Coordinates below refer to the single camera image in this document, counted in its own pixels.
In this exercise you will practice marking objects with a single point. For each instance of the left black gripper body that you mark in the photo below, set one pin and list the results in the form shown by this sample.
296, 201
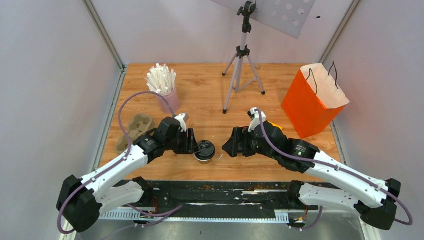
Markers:
180, 144

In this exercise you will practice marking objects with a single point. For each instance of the pink translucent straw holder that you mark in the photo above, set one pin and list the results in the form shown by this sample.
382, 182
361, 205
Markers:
173, 100

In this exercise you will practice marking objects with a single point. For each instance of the yellow triangular plastic bracket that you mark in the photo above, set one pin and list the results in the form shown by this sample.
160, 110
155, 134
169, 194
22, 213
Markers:
276, 125

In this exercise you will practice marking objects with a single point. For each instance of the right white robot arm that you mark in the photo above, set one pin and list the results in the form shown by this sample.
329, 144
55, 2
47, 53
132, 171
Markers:
369, 198

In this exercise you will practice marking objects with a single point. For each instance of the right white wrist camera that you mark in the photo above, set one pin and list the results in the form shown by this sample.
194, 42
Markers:
257, 117

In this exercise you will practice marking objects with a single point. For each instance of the grey perforated panel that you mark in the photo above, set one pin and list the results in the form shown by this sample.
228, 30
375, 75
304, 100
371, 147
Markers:
286, 16

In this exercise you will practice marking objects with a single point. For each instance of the grey pulp cup carrier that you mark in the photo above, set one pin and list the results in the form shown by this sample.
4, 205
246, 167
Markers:
139, 125

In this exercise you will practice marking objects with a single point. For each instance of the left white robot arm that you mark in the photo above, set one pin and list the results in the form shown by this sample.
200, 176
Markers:
83, 200

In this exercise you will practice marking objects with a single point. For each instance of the bundle of white straws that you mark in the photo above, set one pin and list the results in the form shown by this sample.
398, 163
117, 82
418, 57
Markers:
161, 79

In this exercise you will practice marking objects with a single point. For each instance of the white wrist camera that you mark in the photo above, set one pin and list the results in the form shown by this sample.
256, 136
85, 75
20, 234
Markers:
257, 117
182, 118

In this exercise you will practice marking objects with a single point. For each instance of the silver camera tripod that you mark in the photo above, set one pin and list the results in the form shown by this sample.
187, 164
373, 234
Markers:
242, 51

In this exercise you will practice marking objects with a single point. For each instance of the orange paper bag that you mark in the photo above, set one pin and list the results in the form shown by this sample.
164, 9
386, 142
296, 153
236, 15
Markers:
314, 99

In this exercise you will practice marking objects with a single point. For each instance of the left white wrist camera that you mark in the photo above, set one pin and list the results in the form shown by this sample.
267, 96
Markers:
182, 118

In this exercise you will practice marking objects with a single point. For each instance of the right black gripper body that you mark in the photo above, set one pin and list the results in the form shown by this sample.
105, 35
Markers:
250, 146

